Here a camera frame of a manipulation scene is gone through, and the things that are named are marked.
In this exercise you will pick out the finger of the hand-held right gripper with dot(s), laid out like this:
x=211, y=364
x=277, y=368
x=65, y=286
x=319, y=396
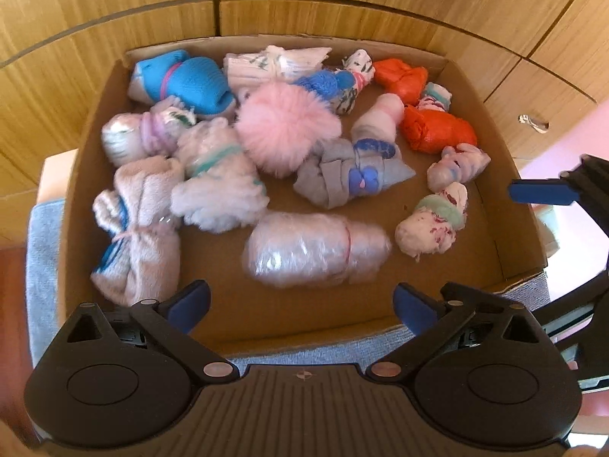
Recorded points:
x=537, y=191
x=575, y=297

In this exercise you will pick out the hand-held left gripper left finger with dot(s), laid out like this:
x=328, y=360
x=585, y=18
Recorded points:
x=192, y=302

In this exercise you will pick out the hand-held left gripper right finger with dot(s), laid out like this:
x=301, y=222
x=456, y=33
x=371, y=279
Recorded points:
x=414, y=308

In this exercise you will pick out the white terry blue-striped sock bundle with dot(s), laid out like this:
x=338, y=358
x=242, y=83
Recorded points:
x=142, y=247

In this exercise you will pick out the pink-speckled green-banded sock bundle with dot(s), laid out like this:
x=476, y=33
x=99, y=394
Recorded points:
x=430, y=228

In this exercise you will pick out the pale pink sock bundle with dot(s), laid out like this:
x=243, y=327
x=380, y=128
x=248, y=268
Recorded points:
x=456, y=167

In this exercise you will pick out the cardboard box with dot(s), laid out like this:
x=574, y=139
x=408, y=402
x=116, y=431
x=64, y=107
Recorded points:
x=295, y=309

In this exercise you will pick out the white fuzzy teal-banded sock bundle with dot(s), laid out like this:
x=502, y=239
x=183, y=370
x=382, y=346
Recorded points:
x=219, y=190

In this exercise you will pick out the plastic-wrapped white sock bundle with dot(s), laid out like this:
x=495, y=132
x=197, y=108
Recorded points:
x=309, y=252

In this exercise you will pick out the small white teal-pink sock bundle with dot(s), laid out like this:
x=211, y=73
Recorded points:
x=434, y=97

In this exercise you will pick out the grey sock bundle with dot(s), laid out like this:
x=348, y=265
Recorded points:
x=333, y=176

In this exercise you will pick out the white blue-banded sock bundle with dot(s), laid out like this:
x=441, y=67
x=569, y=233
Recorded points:
x=380, y=119

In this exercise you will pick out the white lilac-banded sock bundle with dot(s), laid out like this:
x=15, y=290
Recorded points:
x=128, y=135

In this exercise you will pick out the pink fluffy pompom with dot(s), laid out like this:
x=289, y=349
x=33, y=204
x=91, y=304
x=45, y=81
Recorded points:
x=285, y=128

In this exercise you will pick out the white black-patterned sock bundle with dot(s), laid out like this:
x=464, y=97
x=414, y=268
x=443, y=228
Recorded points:
x=359, y=69

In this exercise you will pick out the blue knit sock bundle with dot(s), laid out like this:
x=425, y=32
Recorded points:
x=190, y=81

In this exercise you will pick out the small light blue sock bundle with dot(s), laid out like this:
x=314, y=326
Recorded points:
x=323, y=81

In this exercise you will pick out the blue towel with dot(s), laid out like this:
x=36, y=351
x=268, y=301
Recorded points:
x=45, y=257

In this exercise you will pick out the white stool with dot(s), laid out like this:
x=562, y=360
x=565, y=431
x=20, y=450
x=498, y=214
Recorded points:
x=54, y=181

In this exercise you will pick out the wooden wardrobe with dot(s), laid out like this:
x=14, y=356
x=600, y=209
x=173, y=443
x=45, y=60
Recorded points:
x=95, y=0

